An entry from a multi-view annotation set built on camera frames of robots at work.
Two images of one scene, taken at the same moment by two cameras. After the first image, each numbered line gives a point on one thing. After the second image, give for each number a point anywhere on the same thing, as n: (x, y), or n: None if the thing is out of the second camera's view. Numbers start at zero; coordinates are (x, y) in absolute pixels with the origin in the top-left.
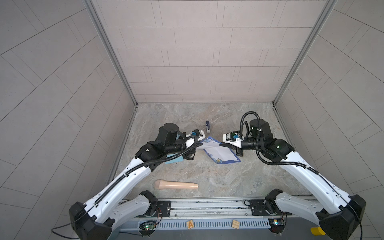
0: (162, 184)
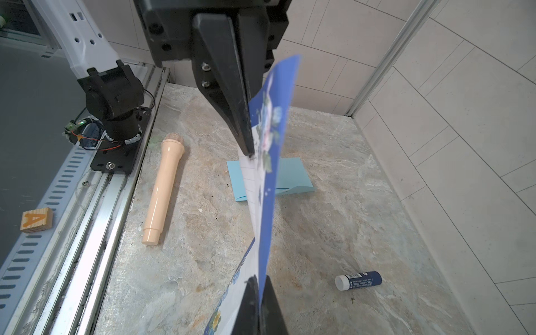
0: (172, 148)
